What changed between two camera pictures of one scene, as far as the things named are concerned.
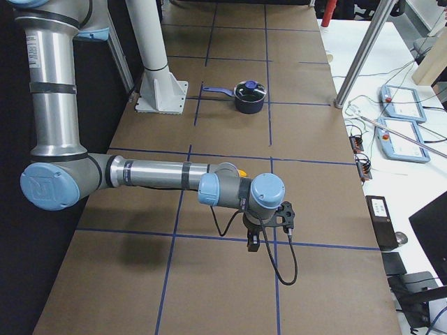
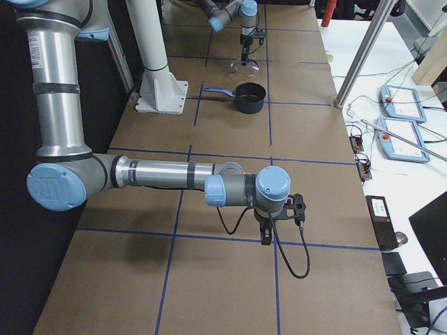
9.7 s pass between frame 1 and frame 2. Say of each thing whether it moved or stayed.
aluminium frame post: stayed
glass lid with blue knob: moved
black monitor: stayed
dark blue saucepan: stayed
